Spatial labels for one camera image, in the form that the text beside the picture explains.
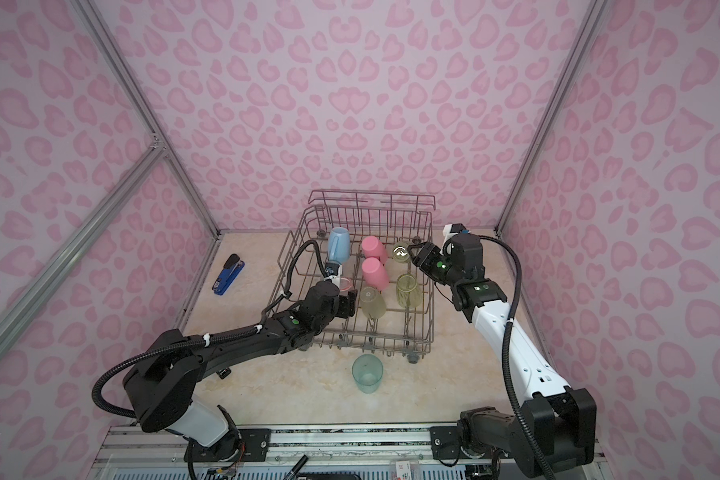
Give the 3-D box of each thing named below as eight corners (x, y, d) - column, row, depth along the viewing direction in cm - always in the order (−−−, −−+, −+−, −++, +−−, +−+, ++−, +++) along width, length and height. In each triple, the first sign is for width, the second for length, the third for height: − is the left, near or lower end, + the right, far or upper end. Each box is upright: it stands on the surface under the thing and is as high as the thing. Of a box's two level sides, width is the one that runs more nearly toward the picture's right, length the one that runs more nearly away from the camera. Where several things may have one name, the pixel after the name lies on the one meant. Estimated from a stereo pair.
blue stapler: (216, 294, 104) (210, 286, 101) (236, 261, 114) (231, 252, 110) (227, 296, 104) (222, 288, 100) (247, 263, 113) (242, 254, 110)
